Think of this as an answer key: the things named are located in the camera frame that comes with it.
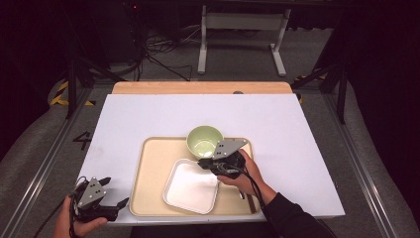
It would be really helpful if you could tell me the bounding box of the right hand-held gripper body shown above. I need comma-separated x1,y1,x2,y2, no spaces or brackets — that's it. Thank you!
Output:
209,139,249,179

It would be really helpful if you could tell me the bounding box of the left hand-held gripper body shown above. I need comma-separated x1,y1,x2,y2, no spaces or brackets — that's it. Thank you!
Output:
73,177,120,223

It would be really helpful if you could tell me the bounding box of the green bowl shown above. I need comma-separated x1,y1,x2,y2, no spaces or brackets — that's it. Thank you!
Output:
185,125,225,161

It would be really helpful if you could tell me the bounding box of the white square plate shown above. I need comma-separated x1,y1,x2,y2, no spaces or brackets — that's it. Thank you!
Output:
161,158,221,215

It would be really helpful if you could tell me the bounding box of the beige rectangular tray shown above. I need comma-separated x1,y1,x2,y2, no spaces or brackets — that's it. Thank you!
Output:
129,136,263,218

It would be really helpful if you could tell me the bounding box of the brown chopstick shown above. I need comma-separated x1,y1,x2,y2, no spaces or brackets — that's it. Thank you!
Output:
249,194,260,214
246,193,257,215

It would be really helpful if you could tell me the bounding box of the person's left hand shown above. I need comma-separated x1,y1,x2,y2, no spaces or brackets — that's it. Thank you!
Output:
52,194,109,238

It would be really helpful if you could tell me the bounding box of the person's right hand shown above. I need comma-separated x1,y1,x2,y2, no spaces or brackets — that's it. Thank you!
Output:
217,149,278,206

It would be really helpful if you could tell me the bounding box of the wooden table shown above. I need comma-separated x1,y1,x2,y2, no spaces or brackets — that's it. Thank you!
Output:
112,80,294,96

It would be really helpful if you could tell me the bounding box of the yellow black floor tape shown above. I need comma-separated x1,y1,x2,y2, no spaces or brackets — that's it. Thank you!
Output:
294,74,328,104
49,80,97,107

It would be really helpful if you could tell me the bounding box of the black tripod stand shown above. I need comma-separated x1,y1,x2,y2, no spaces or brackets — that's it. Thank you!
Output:
290,62,349,125
63,56,127,120

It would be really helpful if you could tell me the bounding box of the dark equipment with red light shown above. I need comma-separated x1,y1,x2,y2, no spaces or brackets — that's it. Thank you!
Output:
108,0,181,64

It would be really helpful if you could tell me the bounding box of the left hand-held gripper cable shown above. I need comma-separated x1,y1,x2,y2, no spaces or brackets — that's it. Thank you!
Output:
33,176,89,238

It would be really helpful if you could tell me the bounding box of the hand-held gripper cable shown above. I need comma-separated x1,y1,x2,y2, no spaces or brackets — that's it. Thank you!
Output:
33,176,89,238
221,164,266,212

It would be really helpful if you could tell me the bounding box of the right hand-held gripper cable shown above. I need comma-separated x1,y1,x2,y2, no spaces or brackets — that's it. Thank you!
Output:
221,164,266,212

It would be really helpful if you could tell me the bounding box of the aluminium floor rail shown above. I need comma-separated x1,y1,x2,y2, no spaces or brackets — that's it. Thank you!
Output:
0,87,95,238
321,93,401,238

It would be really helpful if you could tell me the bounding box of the tangle of floor cables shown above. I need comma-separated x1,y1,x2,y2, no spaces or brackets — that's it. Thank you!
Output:
140,28,201,82

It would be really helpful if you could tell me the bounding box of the white metal stand frame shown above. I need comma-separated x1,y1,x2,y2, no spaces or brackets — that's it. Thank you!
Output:
197,4,292,77

